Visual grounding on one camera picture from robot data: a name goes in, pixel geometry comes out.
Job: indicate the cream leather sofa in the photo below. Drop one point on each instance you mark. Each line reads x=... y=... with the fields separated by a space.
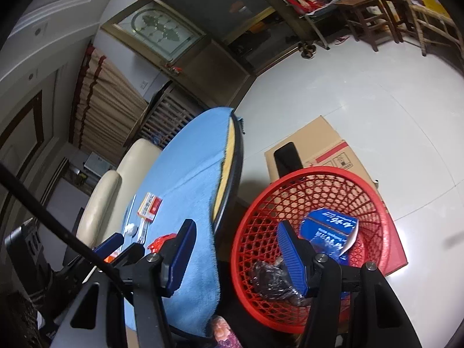
x=105 y=195

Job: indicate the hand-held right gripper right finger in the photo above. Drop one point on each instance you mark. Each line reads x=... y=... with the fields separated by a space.
x=290 y=257

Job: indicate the blue toothpaste box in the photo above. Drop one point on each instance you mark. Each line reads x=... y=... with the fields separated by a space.
x=326 y=232

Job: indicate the red plastic mesh basket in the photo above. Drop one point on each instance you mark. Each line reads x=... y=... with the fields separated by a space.
x=253 y=224

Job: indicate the orange wrapper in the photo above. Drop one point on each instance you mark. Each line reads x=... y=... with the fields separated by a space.
x=110 y=260

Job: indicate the floral printed fabric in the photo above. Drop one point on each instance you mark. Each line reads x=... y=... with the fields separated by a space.
x=224 y=333

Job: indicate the white standing air conditioner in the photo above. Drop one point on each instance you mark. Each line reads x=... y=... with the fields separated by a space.
x=98 y=163

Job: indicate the white paper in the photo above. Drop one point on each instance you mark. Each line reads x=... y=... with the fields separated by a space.
x=131 y=229

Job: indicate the black smartphone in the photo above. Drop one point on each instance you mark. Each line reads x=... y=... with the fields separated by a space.
x=288 y=159

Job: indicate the blue tablecloth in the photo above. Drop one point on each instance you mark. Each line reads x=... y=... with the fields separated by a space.
x=188 y=174

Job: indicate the wooden stool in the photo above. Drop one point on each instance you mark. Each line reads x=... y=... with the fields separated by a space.
x=362 y=3

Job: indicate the white wall socket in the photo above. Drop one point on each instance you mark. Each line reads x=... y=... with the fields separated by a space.
x=144 y=84

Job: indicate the black plastic bag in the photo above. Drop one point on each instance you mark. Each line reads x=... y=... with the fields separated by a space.
x=268 y=275

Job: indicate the orange and white box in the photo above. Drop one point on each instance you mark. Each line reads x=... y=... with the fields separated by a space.
x=150 y=205

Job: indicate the brown cardboard box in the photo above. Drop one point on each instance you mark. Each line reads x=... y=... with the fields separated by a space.
x=319 y=137

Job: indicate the pair of dark shoes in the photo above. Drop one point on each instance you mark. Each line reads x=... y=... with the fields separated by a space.
x=307 y=50

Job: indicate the beige curtain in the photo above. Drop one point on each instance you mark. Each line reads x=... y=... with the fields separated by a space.
x=108 y=105

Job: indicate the round wooden table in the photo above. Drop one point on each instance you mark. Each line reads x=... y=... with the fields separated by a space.
x=230 y=159

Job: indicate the metal chair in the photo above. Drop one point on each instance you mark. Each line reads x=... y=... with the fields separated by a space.
x=322 y=14

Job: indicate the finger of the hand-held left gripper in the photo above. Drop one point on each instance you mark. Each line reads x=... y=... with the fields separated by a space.
x=130 y=252
x=108 y=245

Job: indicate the red plastic bag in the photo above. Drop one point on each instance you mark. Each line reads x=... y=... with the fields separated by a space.
x=159 y=242

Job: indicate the wooden crib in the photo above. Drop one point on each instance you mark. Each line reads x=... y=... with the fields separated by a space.
x=170 y=116

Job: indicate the white thin stick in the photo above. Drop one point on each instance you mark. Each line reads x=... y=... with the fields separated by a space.
x=130 y=208

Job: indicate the blue plastic bag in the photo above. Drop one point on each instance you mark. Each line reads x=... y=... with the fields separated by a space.
x=342 y=260

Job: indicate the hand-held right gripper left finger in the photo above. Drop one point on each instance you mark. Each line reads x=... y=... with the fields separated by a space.
x=179 y=261

